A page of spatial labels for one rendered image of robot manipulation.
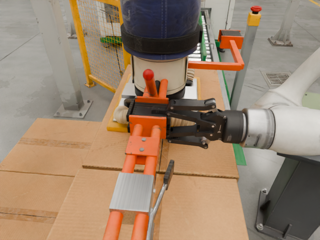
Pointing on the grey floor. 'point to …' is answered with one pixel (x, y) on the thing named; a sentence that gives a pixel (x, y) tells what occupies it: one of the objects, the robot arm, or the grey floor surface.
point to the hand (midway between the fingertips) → (150, 120)
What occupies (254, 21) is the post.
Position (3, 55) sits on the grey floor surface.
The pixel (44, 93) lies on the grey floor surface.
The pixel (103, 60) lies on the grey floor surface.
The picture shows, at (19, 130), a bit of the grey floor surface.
